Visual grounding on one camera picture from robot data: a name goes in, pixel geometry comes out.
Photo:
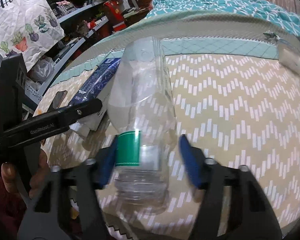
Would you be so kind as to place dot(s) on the teal patterned blanket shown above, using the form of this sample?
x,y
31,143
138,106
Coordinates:
x,y
215,2

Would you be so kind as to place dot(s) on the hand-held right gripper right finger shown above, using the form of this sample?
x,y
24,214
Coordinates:
x,y
190,162

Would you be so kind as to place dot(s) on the clear plastic bottle green label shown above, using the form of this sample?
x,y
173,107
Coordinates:
x,y
140,92

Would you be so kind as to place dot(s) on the person's left hand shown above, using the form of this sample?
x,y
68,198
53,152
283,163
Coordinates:
x,y
41,167

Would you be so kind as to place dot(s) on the grey plastic bag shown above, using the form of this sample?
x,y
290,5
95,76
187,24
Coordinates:
x,y
41,70

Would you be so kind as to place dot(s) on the blue printed box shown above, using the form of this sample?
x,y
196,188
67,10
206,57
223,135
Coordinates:
x,y
95,85

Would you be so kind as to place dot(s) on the red bag with grey stripe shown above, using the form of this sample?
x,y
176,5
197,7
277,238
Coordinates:
x,y
115,17

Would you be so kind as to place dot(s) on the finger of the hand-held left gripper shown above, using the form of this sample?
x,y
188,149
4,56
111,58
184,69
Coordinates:
x,y
82,111

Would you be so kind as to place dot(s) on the grey metal shelf rack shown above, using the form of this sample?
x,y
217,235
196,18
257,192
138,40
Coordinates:
x,y
77,11

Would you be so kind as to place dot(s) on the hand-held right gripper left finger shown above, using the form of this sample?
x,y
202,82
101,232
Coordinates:
x,y
107,165

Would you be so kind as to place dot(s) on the dark phone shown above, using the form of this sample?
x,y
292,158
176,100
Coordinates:
x,y
60,100

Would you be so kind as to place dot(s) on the white cactus print tote bag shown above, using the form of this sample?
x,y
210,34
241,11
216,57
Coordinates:
x,y
22,17

